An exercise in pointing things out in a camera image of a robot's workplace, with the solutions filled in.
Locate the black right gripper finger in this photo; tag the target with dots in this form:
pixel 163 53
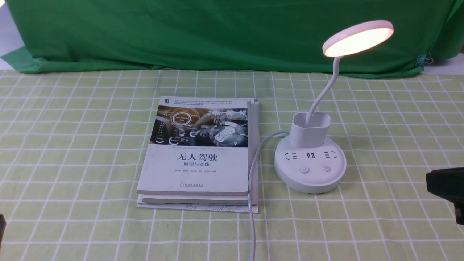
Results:
pixel 448 184

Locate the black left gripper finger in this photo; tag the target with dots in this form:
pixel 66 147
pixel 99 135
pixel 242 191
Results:
pixel 3 225

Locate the white desk lamp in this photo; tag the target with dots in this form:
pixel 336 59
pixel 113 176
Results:
pixel 307 160

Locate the green checkered tablecloth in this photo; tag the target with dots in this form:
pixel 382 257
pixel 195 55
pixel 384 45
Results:
pixel 73 145

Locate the blue binder clip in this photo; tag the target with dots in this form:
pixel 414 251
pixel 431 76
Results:
pixel 424 60

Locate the top book self-driving cover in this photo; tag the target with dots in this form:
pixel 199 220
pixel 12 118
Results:
pixel 197 163

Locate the green backdrop cloth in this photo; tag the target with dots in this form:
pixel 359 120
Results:
pixel 232 35

